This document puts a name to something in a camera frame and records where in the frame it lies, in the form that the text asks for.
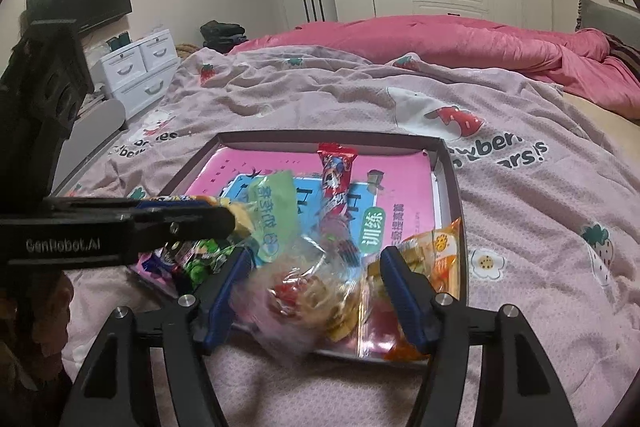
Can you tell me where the black green pea packet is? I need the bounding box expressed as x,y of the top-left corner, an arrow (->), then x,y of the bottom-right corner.
163,239 -> 233,289

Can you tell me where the orange rice cracker packet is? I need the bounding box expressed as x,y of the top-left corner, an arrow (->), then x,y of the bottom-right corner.
359,218 -> 462,363

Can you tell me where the blue oreo packet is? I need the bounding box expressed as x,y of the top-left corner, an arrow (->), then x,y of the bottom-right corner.
137,251 -> 174,281

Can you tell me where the clear nougat cracker packet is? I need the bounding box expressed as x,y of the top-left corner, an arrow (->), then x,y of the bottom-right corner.
230,236 -> 362,365

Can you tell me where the green pouch with yellow cake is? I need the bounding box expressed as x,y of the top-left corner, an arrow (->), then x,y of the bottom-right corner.
228,170 -> 299,265

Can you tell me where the red candy tube packet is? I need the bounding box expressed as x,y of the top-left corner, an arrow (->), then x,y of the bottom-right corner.
318,143 -> 359,267

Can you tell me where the grey bench seat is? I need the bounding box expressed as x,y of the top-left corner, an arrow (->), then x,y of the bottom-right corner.
52,98 -> 126,193

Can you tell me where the white drawer cabinet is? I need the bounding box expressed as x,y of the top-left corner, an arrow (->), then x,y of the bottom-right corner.
90,29 -> 180,120

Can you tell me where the dark shallow box tray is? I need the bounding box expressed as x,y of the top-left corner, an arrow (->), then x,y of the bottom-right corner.
127,129 -> 470,364

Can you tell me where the pink Chinese workbook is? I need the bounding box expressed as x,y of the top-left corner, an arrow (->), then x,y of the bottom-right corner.
134,143 -> 448,362

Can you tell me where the purple strawberry blanket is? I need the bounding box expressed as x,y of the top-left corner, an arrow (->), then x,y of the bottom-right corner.
74,46 -> 639,426

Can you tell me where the dark clothes pile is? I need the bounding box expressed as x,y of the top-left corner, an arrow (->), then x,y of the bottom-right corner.
200,20 -> 247,54

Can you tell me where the pink quilt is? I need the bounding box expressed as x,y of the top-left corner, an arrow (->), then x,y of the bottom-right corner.
233,15 -> 639,120

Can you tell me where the striped dark pillow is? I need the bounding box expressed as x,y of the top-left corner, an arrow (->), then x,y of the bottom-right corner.
606,34 -> 640,81

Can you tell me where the grey bed headboard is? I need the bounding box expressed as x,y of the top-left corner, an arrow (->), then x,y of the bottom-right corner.
576,0 -> 640,48

